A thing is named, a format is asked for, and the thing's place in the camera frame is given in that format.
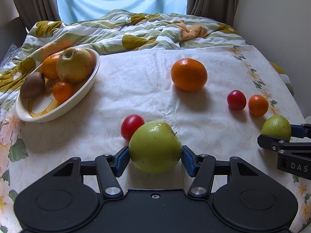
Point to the floral white tablecloth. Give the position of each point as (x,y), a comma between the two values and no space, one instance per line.
(140,83)

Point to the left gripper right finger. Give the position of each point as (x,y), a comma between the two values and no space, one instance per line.
(201,167)

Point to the brown kiwi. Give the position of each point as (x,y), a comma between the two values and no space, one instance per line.
(33,86)

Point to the brown left curtain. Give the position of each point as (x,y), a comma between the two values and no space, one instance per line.
(33,11)

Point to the small orange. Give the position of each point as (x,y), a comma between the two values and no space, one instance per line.
(48,67)

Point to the green striped floral quilt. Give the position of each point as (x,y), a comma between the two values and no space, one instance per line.
(116,32)

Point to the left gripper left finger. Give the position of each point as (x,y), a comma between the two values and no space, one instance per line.
(108,169)

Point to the large yellow apple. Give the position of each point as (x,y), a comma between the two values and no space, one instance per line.
(74,65)

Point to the small mandarin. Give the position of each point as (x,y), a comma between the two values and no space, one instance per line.
(258,105)
(62,91)

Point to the oval cream duck dish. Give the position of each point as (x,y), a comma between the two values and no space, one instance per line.
(45,108)

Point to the large orange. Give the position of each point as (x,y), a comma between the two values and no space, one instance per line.
(189,74)

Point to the red cherry tomato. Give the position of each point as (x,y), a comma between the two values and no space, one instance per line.
(236,100)
(130,124)

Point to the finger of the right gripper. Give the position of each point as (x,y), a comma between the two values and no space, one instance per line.
(272,143)
(301,131)

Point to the grey headboard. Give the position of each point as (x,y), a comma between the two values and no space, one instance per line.
(13,32)

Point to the green apple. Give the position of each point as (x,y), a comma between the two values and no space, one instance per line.
(277,126)
(154,148)

